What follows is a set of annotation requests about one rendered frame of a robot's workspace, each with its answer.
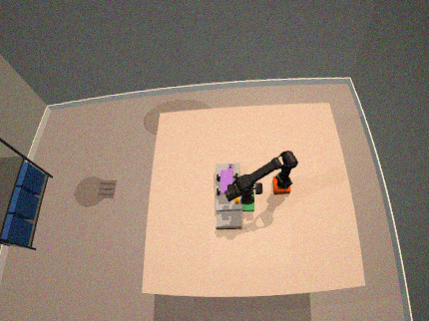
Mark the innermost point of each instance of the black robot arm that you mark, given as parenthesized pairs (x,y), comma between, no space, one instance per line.
(244,183)

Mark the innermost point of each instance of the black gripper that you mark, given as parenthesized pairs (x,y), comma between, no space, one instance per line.
(258,188)

